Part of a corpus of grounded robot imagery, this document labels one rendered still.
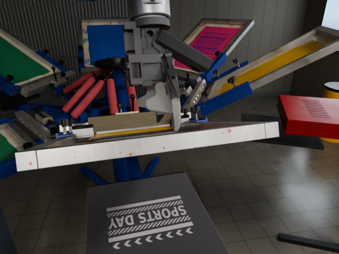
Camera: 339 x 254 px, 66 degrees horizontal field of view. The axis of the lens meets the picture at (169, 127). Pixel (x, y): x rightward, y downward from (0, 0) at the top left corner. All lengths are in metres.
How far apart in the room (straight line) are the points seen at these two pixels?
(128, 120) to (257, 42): 4.38
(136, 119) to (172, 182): 0.32
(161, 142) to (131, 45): 0.21
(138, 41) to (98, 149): 0.23
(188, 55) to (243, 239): 1.96
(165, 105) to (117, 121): 0.73
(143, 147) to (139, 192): 0.60
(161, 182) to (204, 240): 0.35
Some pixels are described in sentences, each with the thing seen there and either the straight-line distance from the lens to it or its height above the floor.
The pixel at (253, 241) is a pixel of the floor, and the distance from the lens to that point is 2.32.
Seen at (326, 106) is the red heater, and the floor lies 1.11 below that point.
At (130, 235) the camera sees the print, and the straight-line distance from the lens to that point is 0.99.
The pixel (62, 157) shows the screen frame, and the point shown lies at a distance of 0.57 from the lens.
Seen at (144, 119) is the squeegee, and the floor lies 1.21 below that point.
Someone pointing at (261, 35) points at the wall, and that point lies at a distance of 5.34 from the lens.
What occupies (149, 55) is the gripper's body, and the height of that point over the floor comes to 1.59.
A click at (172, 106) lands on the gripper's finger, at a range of 0.44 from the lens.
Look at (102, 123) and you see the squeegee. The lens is 1.16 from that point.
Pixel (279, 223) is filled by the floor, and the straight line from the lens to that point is 2.53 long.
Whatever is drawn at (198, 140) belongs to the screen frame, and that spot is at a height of 1.39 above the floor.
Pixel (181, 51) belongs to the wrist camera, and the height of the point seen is 1.60.
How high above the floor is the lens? 1.67
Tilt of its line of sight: 25 degrees down
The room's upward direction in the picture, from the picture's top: straight up
